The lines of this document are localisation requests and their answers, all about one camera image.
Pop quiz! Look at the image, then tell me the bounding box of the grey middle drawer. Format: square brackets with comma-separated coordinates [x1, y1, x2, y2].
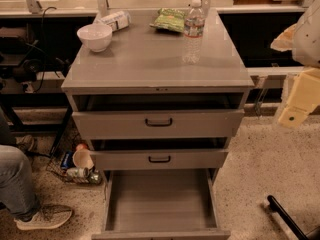
[90, 138, 228, 170]

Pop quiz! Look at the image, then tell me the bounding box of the wire basket on floor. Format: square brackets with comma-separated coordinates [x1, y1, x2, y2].
[47, 143, 102, 185]

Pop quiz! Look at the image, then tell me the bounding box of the grey drawer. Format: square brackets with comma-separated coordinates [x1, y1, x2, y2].
[92, 169, 230, 240]
[90, 138, 228, 170]
[69, 93, 244, 140]

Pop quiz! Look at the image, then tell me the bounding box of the beige cup in basket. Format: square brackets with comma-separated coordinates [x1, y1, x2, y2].
[73, 149, 94, 169]

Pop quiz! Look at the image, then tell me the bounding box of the person leg in jeans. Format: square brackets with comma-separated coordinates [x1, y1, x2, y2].
[0, 115, 40, 222]

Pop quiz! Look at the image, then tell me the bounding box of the grey top drawer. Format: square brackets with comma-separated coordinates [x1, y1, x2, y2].
[69, 93, 244, 140]

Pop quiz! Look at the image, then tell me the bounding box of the black cable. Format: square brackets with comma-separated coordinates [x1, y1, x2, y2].
[23, 6, 58, 94]

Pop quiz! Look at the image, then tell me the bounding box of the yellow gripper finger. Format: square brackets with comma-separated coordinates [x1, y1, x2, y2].
[278, 67, 320, 129]

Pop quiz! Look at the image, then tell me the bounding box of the grey drawer cabinet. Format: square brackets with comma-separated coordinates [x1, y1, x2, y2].
[60, 7, 256, 240]

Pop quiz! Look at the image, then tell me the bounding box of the clear plastic water bottle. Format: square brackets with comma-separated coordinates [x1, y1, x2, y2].
[182, 0, 205, 64]

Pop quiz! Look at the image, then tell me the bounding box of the grey bottom drawer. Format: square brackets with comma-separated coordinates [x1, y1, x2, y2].
[92, 169, 230, 240]

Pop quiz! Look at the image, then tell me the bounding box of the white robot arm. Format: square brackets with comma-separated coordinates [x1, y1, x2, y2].
[270, 0, 320, 128]

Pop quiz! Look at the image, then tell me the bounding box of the white wrapped package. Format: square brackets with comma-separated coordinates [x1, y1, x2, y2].
[95, 11, 131, 32]

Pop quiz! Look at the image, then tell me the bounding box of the white ceramic bowl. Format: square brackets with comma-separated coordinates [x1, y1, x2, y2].
[77, 23, 113, 52]

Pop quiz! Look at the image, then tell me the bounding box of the blue can in basket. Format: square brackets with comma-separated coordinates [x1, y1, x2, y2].
[60, 151, 74, 170]

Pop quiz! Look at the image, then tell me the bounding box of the grey knit sneaker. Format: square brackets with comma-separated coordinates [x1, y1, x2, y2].
[15, 204, 73, 231]

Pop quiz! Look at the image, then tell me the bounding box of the green snack bag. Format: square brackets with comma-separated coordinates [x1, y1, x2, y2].
[150, 8, 185, 33]

